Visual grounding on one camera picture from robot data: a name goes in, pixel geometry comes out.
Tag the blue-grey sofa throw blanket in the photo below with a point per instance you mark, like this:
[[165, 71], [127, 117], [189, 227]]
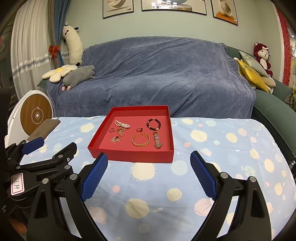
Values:
[[193, 77]]

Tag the gold satin pillow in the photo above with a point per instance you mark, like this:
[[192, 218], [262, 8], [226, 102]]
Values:
[[251, 75]]

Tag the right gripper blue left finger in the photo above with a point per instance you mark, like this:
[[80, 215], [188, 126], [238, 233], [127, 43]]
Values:
[[91, 175]]

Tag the gold link watch band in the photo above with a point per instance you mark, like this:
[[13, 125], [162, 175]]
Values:
[[157, 143]]

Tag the left framed wall picture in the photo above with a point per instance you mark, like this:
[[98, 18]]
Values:
[[116, 7]]

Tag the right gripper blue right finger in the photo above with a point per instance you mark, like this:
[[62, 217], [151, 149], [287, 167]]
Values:
[[203, 172]]

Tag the silver grey pillow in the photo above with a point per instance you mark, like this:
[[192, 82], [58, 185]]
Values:
[[252, 62]]

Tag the white sheer curtain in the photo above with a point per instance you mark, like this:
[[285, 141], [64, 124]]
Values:
[[30, 41]]

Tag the grey plush animal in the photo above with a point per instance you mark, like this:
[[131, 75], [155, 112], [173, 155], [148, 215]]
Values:
[[77, 76]]

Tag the blue drape with red bow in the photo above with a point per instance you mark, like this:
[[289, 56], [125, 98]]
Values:
[[57, 10]]

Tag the orange framed wall picture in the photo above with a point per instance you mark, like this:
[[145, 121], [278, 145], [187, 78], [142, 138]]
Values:
[[225, 10]]

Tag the wide framed wall picture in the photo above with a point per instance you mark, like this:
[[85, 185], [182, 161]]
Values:
[[191, 6]]

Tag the red shallow cardboard box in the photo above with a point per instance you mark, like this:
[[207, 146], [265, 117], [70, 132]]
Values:
[[135, 134]]

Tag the red floral door garland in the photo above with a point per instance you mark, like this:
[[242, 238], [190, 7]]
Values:
[[286, 48]]

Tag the round wood-faced white device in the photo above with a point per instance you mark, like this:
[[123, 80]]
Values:
[[30, 112]]

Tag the blue planet print tablecloth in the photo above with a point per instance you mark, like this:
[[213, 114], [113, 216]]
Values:
[[165, 201]]

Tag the cream alpaca plush toy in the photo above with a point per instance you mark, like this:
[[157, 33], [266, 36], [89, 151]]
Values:
[[74, 44]]

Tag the gold braided bangle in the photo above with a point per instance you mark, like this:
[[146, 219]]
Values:
[[141, 140]]

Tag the daisy flower cushion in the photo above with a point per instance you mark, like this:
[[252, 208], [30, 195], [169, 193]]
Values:
[[55, 75]]

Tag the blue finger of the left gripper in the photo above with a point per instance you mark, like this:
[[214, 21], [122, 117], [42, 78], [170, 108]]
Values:
[[66, 154], [29, 147]]

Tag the green sofa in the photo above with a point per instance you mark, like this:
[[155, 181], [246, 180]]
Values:
[[272, 99]]

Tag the red monkey plush toy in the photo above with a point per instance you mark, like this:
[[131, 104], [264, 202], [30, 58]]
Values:
[[262, 54]]

